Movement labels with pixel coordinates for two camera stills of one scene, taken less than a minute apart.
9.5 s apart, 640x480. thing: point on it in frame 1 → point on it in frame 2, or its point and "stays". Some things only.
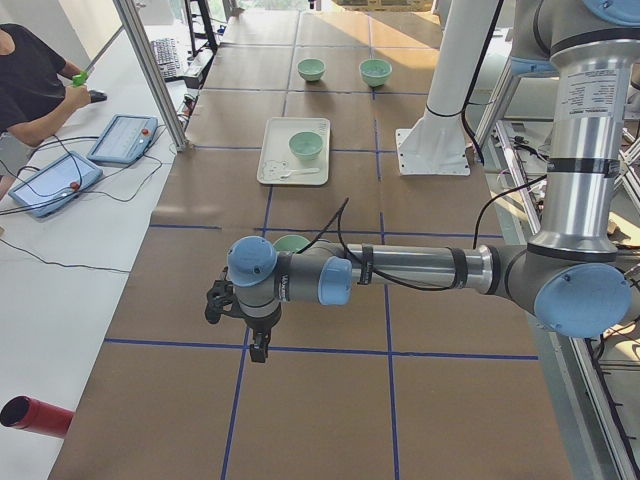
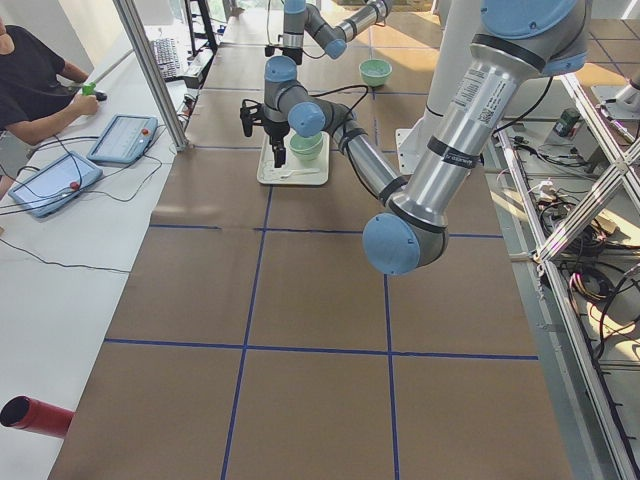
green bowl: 290,243 → 306,145
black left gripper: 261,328 → 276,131
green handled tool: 78,80 → 88,89
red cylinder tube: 26,412 stays
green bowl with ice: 376,72 stays
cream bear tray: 295,151 stays
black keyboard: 165,51 stays
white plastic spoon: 299,171 stays
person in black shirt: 35,87 stays
